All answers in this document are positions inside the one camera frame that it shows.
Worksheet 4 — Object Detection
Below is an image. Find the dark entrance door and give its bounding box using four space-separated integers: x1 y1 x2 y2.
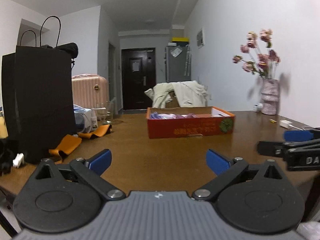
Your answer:
121 48 156 110

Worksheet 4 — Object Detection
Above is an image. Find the grey refrigerator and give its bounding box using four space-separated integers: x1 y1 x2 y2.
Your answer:
165 45 191 82

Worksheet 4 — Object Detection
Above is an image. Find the white plastic bag pile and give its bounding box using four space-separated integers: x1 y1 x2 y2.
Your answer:
73 105 92 133

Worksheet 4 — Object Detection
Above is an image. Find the cream jacket on chair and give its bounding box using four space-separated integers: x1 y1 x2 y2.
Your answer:
144 81 208 108

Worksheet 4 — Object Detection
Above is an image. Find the purple woven drawstring pouch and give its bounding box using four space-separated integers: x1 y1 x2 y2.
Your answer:
149 112 177 120

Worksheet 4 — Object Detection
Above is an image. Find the pink hard suitcase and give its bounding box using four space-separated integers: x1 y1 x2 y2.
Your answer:
72 74 109 108

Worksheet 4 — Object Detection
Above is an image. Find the white spray bottle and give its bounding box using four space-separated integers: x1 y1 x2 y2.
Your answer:
91 107 107 130

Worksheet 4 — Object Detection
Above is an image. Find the black paper shopping bag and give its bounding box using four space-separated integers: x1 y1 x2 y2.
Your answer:
1 35 79 164

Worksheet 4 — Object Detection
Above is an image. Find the yellow box on fridge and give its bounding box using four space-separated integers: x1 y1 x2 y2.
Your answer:
171 37 189 42

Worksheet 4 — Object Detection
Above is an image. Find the clear glass cup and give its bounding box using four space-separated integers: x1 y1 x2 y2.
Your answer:
96 100 115 125

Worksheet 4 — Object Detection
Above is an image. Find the white charger adapter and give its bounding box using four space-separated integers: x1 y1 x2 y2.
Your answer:
279 119 292 129

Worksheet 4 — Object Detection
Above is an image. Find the red cardboard box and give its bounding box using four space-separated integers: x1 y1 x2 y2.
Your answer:
146 106 235 139

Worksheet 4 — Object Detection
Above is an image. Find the wooden chair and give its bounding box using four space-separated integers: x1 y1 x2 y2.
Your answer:
165 91 180 108

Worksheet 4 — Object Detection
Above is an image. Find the pink textured vase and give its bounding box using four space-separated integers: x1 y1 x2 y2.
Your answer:
261 79 279 115

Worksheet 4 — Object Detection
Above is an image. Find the wall electrical panel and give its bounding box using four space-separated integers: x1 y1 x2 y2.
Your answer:
196 28 204 48

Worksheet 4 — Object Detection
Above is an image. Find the terracotta sponge block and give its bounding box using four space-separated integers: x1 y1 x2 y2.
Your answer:
195 113 213 118

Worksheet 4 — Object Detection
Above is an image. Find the pink dried flower bouquet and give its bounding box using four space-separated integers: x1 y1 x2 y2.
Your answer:
232 29 281 79

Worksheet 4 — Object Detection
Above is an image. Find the pink satin scrunchie bow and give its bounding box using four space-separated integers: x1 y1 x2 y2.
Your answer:
175 113 197 119

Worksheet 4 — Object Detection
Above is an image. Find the orange fabric band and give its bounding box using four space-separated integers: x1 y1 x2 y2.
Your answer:
78 125 112 139
48 134 82 164

